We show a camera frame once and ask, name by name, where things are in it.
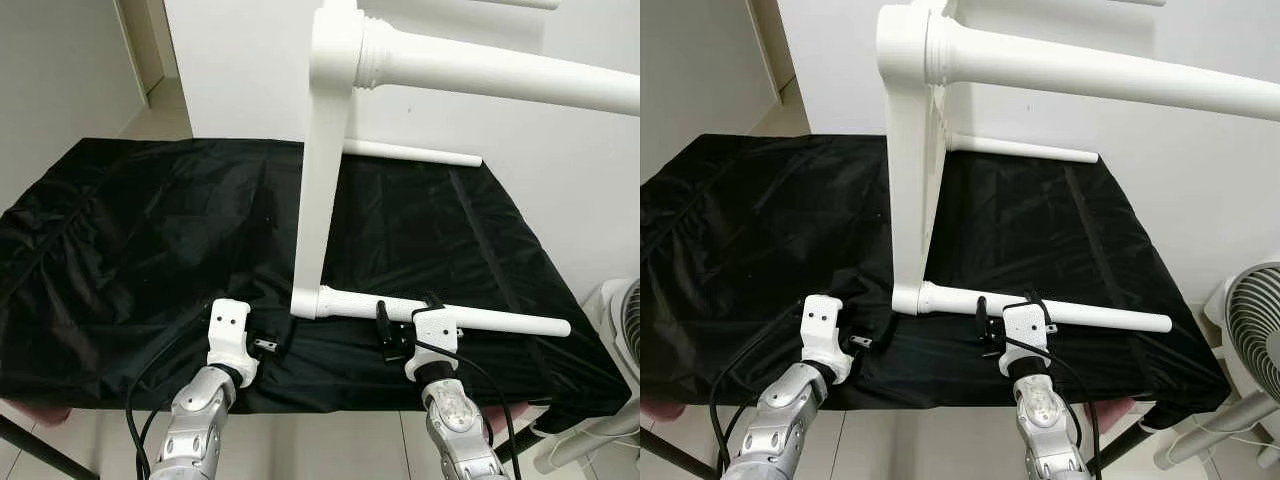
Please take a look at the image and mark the black metal table leg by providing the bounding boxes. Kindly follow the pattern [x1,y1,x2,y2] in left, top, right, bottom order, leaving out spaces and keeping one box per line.
[0,415,96,480]
[660,440,721,480]
[1090,420,1151,473]
[495,430,546,471]

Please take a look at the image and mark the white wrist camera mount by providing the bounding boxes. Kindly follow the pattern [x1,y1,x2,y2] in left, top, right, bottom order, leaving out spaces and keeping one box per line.
[1000,300,1051,379]
[802,295,856,386]
[403,305,463,381]
[207,298,261,389]

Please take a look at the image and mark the grey metal tube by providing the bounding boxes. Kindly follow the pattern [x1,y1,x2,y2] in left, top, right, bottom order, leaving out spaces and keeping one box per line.
[1155,390,1280,469]
[535,400,641,473]

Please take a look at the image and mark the red table edge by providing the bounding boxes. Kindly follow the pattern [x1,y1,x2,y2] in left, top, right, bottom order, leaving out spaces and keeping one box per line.
[0,400,71,426]

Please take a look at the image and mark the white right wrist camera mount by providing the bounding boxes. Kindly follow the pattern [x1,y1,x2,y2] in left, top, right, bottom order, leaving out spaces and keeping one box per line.
[403,305,463,381]
[1000,300,1051,379]

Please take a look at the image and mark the white floor fan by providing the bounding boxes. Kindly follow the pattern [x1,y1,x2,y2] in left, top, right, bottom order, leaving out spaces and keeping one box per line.
[580,278,641,401]
[1200,262,1280,421]

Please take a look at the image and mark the black table cloth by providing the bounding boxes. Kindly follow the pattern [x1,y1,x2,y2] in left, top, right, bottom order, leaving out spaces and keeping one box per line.
[640,133,1231,421]
[0,137,631,421]

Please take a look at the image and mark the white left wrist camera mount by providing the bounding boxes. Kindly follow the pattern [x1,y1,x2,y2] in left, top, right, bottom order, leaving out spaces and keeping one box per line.
[802,295,856,386]
[207,298,261,389]

